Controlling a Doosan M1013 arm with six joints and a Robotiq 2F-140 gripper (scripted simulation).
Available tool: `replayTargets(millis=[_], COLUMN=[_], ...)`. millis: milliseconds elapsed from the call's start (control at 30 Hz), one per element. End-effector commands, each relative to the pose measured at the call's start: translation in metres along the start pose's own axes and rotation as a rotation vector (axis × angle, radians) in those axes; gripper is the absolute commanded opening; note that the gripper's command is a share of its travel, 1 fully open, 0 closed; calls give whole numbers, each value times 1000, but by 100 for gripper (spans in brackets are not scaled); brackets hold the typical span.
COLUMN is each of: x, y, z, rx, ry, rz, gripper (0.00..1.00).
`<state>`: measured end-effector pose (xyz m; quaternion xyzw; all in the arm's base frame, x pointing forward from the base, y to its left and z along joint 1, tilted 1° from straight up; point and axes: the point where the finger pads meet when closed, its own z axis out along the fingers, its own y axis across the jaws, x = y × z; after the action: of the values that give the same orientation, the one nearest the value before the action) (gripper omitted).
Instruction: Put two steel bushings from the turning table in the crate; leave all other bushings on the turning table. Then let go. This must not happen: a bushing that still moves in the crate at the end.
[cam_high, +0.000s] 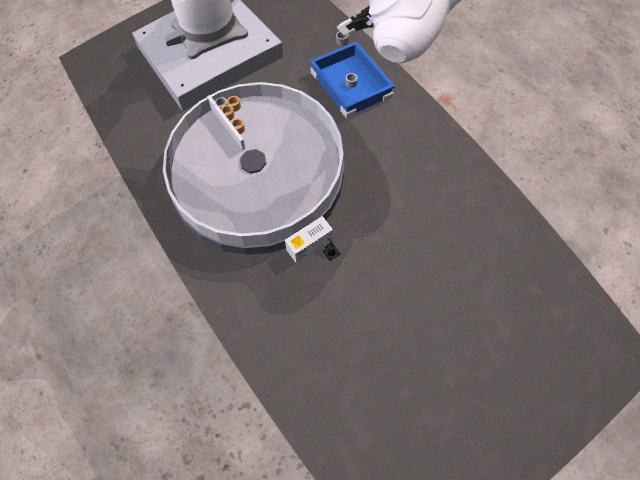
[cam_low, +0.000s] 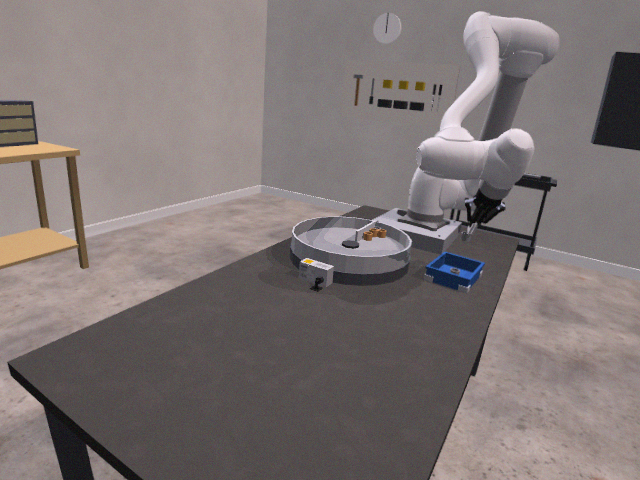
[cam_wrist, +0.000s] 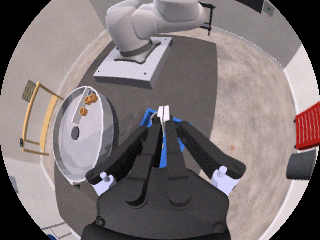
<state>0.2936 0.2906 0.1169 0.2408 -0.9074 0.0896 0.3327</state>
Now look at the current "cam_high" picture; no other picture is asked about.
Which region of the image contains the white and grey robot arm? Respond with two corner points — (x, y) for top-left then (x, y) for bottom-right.
(164, 0), (461, 63)

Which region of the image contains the grey round turning table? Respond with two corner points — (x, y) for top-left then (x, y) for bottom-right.
(163, 82), (344, 263)

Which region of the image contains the bronze bushing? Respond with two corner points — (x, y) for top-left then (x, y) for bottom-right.
(221, 105), (234, 121)
(227, 96), (241, 112)
(231, 118), (245, 134)

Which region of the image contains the grey metal bushing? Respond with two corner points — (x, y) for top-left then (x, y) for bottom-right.
(215, 97), (228, 109)
(336, 31), (349, 46)
(345, 73), (358, 88)

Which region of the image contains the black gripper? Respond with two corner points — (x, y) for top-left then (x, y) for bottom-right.
(337, 5), (374, 35)

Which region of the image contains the blue plastic crate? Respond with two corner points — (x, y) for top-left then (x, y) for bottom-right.
(310, 42), (395, 118)

